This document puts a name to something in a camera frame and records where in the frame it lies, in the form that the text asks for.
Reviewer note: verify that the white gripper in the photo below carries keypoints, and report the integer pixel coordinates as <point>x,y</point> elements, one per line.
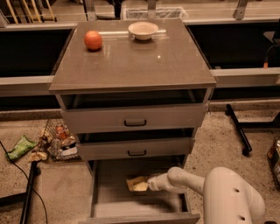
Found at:
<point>153,183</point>

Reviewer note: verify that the yellow sponge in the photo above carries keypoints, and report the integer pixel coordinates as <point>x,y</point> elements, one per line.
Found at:
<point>132,184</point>

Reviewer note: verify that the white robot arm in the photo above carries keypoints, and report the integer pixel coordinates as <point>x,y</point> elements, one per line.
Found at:
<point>227,197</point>

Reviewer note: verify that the bottom grey drawer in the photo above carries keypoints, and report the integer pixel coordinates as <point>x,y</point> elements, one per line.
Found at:
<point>113,203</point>

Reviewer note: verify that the grey drawer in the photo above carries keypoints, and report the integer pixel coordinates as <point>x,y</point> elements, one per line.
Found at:
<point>127,111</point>
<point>113,203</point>
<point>135,144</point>

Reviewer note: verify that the middle grey drawer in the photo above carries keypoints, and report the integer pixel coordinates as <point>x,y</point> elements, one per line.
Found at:
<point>135,144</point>

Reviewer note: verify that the top grey drawer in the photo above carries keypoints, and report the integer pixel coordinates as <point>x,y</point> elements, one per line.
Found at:
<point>127,111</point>

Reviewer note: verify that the grey drawer cabinet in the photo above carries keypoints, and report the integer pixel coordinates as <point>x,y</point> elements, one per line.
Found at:
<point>169,60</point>

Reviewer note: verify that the black floor stand left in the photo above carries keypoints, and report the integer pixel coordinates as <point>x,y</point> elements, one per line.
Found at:
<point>24,197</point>

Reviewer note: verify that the green snack bag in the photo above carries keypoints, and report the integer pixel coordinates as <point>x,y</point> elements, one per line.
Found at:
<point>22,146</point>

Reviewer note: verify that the orange fruit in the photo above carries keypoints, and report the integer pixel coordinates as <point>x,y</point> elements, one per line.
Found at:
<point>93,40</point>

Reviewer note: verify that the white bowl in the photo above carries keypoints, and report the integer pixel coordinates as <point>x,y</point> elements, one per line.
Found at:
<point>143,30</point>

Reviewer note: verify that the white mesh bin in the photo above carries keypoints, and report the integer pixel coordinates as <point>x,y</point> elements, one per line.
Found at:
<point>158,13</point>

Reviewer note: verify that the wooden chair legs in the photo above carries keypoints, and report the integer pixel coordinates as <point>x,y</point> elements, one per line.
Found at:
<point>28,11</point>

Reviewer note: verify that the wire basket right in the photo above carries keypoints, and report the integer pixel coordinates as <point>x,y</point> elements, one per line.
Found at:
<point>273,157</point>

